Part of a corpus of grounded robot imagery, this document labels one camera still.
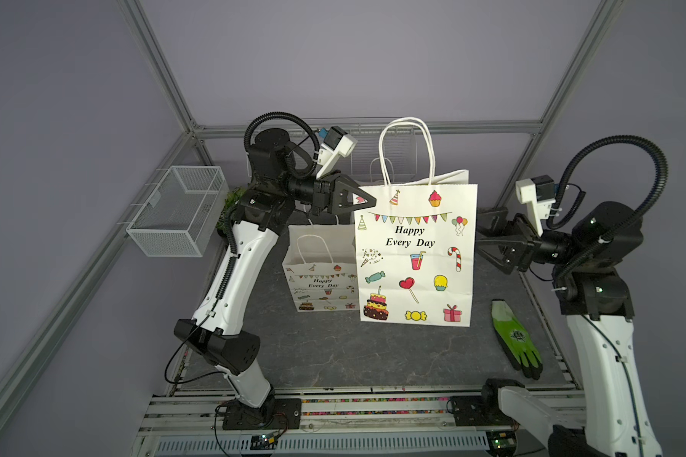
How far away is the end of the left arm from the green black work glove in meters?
0.68

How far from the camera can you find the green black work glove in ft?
2.68

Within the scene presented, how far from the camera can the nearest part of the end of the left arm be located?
472 mm
